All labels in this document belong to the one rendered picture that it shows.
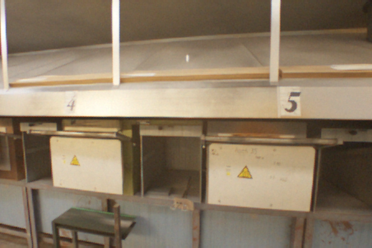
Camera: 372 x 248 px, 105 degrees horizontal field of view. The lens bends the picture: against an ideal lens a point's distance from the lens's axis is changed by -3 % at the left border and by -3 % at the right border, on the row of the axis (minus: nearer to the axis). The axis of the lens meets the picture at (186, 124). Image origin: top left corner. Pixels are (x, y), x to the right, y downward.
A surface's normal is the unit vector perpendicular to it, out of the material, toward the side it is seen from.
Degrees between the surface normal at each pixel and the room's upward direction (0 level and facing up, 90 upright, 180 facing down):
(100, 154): 90
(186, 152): 90
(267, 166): 90
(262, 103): 80
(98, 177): 90
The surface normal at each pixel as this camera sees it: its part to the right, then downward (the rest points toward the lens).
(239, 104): -0.15, -0.11
